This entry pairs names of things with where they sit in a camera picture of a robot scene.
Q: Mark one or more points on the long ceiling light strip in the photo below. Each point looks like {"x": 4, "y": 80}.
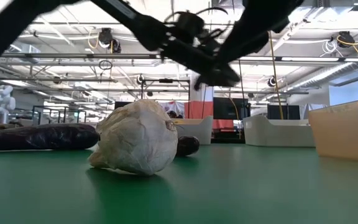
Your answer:
{"x": 291, "y": 58}

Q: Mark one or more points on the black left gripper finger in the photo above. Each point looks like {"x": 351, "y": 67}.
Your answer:
{"x": 227, "y": 76}
{"x": 205, "y": 81}

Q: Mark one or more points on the dark purple eggplant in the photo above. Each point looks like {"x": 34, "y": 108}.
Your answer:
{"x": 42, "y": 137}

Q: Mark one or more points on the large white garlic bulb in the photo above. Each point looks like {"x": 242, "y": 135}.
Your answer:
{"x": 135, "y": 140}

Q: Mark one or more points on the small dark brown object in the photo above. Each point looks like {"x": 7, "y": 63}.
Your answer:
{"x": 187, "y": 145}

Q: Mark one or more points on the black monitor screen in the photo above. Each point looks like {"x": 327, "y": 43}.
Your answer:
{"x": 228, "y": 109}
{"x": 121, "y": 105}
{"x": 287, "y": 112}

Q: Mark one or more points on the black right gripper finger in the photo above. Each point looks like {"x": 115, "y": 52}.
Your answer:
{"x": 244, "y": 40}

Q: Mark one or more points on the black metal frame rack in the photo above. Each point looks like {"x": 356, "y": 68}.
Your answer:
{"x": 48, "y": 106}

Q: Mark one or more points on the black metal gantry frame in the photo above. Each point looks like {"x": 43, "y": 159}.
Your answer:
{"x": 166, "y": 81}

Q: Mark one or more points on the white and red banner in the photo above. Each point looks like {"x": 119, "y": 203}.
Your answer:
{"x": 174, "y": 106}

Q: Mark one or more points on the white and orange pillar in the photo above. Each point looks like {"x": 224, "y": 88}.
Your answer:
{"x": 200, "y": 109}

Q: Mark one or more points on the white plastic basket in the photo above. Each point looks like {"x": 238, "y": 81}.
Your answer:
{"x": 278, "y": 135}
{"x": 197, "y": 132}

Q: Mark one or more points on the silver ventilation duct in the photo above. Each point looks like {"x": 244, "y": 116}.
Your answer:
{"x": 331, "y": 73}

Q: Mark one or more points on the person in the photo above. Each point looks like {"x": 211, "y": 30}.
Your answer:
{"x": 172, "y": 114}

